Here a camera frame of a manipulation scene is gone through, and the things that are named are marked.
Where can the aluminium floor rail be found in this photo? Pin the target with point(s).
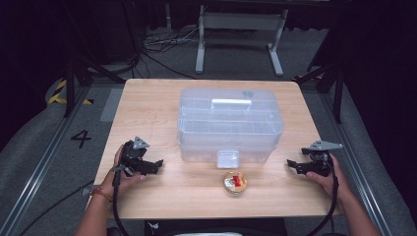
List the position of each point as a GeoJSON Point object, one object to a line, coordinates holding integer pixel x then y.
{"type": "Point", "coordinates": [42, 167]}
{"type": "Point", "coordinates": [357, 170]}

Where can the black metal stand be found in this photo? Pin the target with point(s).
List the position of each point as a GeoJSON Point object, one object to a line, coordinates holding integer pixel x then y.
{"type": "Point", "coordinates": [69, 88]}
{"type": "Point", "coordinates": [337, 95]}

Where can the person's right hand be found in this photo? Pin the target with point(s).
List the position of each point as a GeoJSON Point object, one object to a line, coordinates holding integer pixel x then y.
{"type": "Point", "coordinates": [331, 183]}

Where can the clear plastic storage box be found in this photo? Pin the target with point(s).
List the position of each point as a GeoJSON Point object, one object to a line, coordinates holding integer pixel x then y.
{"type": "Point", "coordinates": [229, 131]}

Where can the person's left hand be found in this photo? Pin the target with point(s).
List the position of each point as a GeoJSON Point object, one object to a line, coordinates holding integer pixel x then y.
{"type": "Point", "coordinates": [126, 183]}

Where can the grey metal desk frame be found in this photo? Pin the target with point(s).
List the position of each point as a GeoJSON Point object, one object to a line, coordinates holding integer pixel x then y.
{"type": "Point", "coordinates": [241, 21]}

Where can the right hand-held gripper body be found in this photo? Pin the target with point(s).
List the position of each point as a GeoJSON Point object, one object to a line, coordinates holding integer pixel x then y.
{"type": "Point", "coordinates": [321, 165]}

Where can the yellow black hazard tape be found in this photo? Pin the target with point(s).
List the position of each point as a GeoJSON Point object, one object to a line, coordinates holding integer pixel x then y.
{"type": "Point", "coordinates": [59, 96]}

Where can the black box under table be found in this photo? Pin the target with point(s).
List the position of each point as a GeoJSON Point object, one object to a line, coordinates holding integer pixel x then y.
{"type": "Point", "coordinates": [209, 225]}

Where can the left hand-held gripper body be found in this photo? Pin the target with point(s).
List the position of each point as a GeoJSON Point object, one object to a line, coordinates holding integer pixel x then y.
{"type": "Point", "coordinates": [131, 164]}

